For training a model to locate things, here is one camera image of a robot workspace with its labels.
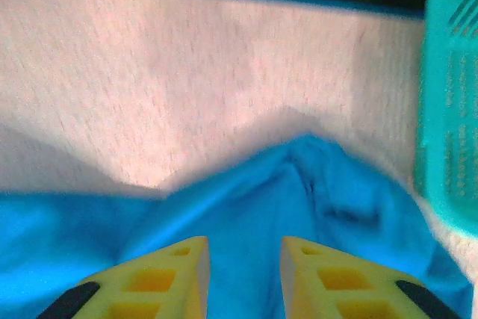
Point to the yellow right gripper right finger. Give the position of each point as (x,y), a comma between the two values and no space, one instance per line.
(336,285)

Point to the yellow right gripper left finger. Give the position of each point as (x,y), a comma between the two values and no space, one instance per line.
(149,285)

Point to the blue t-shirt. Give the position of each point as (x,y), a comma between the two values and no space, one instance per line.
(242,203)

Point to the teal plastic basket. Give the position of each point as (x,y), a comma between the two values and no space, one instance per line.
(448,91)

